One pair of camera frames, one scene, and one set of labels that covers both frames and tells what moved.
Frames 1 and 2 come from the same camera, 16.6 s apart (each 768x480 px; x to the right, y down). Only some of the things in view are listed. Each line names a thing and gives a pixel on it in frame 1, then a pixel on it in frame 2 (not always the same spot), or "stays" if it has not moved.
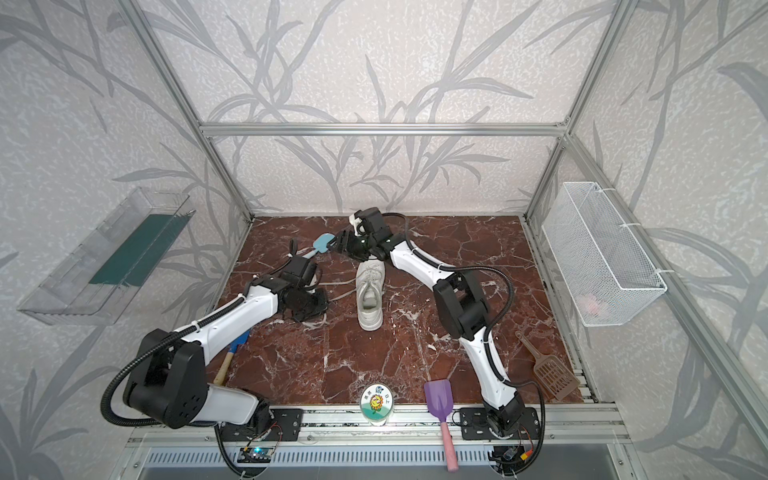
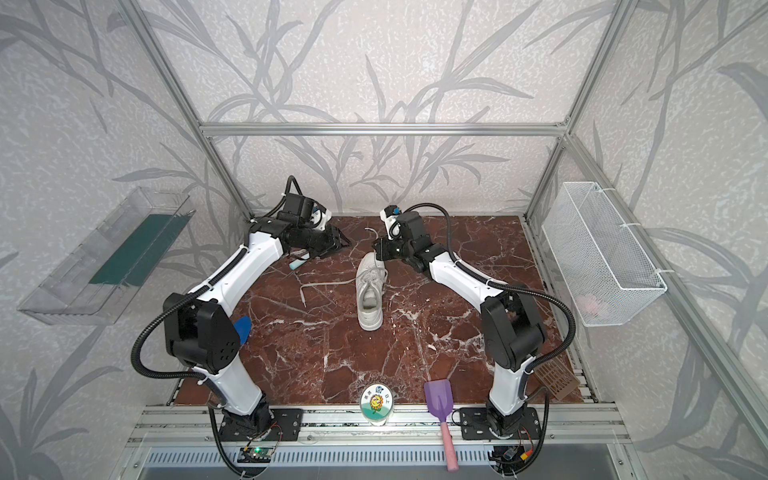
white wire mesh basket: [605, 271] stays
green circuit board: [255, 455] stays
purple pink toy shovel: [439, 398] stays
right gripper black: [354, 241] to [387, 248]
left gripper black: [303, 264] to [327, 241]
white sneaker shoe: [370, 294] stays
